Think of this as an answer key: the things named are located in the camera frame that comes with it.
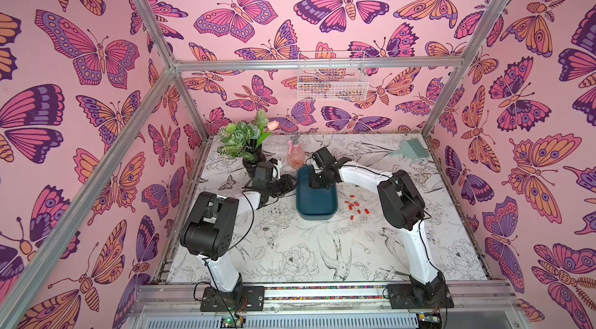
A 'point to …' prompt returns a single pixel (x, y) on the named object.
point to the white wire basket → (330, 76)
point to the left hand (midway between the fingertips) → (299, 180)
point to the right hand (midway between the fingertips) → (306, 185)
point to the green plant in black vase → (243, 140)
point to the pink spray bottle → (296, 153)
